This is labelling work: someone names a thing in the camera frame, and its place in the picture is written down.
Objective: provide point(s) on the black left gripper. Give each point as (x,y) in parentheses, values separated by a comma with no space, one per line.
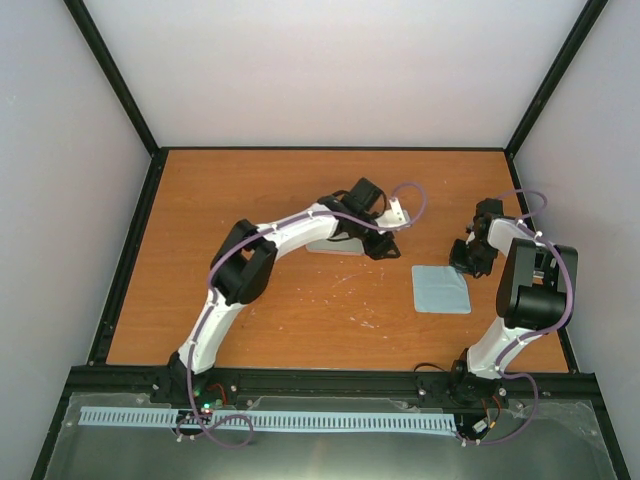
(376,250)

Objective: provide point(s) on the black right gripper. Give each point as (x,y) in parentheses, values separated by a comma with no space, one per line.
(456,261)

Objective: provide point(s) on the pink glasses case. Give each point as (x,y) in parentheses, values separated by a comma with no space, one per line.
(339,246)

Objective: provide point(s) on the light blue cleaning cloth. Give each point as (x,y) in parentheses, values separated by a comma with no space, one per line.
(440,290)

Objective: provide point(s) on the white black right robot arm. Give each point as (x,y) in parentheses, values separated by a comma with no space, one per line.
(535,296)

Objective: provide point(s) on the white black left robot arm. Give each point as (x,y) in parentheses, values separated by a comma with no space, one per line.
(241,269)

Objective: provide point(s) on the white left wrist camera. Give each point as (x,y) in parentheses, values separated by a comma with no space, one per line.
(394,218)

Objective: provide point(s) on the black aluminium mounting rail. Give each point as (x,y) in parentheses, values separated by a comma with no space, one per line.
(423,388)

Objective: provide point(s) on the grey metal base plate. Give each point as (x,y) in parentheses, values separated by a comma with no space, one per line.
(551,440)

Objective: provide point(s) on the black enclosure frame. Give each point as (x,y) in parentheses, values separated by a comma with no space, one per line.
(103,339)

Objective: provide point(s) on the light blue slotted cable duct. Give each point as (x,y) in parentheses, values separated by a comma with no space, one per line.
(278,421)

